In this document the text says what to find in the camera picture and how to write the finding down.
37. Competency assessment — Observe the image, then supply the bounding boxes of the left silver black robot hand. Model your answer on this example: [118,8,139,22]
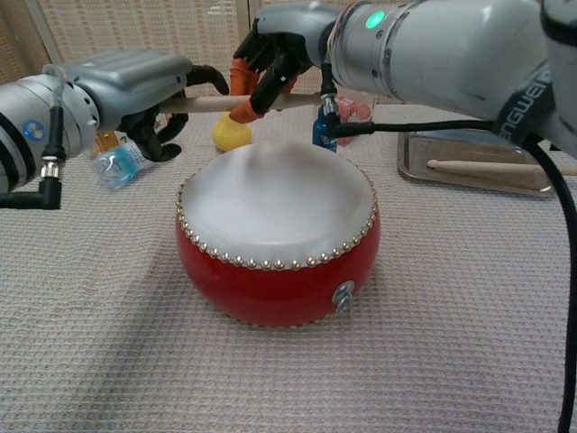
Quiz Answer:
[58,49,231,162]

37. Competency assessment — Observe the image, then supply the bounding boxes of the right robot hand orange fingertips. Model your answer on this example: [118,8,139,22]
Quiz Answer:
[230,0,348,125]

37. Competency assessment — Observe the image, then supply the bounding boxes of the wooden drumstick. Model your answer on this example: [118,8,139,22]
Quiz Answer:
[161,92,324,114]
[426,159,577,178]

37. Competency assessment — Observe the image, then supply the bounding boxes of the red drum with white skin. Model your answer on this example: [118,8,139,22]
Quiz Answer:
[174,140,382,329]

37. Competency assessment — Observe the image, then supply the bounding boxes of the woven folding screen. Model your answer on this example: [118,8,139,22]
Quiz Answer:
[0,0,380,107]

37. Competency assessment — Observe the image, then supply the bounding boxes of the amber tea bottle floral label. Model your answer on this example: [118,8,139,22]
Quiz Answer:
[92,130,123,157]

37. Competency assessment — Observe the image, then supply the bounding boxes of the clear water bottle blue label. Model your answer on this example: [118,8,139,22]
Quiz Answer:
[92,139,150,189]

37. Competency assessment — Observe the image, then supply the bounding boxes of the clear box of red fruit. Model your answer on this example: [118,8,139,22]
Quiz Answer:
[337,92,379,147]

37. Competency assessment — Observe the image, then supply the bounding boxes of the blue spray bottle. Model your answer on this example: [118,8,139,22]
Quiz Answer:
[311,106,340,153]

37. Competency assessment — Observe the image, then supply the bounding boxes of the yellow pear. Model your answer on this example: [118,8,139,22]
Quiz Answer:
[212,112,252,152]

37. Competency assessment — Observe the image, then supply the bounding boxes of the rectangular metal tray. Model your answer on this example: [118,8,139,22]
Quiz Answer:
[396,131,562,196]

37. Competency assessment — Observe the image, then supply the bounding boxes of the white waffle tablecloth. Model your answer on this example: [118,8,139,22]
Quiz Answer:
[0,103,577,433]

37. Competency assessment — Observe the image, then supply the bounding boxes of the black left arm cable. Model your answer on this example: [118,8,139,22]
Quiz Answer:
[0,103,65,211]

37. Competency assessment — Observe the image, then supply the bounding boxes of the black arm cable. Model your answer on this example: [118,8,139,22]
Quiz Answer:
[318,62,577,433]
[0,103,65,211]

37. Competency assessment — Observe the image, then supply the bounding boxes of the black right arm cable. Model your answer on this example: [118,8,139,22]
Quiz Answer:
[318,62,577,433]

